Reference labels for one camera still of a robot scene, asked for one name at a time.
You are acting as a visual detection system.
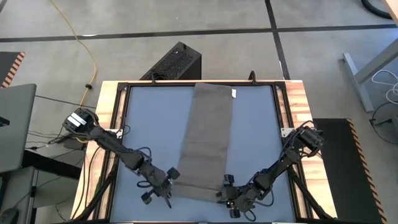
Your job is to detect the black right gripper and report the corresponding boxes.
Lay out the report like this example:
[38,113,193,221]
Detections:
[216,173,261,219]

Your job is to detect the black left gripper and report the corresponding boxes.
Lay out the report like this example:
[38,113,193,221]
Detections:
[135,161,181,209]

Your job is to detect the grey-beige terry towel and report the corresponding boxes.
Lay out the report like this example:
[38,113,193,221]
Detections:
[172,82,238,203]

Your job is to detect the black hazard-striped ramp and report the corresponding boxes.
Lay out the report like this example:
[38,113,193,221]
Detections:
[312,118,388,224]
[0,51,26,89]

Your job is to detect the black computer tower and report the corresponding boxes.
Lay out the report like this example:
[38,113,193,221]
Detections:
[139,41,202,81]

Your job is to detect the grey cabinet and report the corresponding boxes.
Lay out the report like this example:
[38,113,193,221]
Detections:
[0,166,40,224]

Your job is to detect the black computer mouse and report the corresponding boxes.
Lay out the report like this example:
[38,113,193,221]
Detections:
[0,207,19,224]

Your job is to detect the grey laptop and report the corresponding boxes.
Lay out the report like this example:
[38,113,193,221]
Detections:
[0,83,37,174]

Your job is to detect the light wooden desk top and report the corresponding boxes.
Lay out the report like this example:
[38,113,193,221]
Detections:
[384,0,398,24]

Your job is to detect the black looped cable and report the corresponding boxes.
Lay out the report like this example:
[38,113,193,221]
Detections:
[369,101,398,152]

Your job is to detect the grey metal desk frame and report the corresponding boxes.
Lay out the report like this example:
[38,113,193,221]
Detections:
[343,39,398,113]

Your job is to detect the yellow floor cable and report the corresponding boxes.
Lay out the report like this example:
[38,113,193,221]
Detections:
[49,0,98,108]

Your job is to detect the white cable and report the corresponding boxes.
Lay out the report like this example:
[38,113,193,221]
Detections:
[371,68,398,105]

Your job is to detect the black hose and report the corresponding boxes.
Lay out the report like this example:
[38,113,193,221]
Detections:
[360,0,393,20]

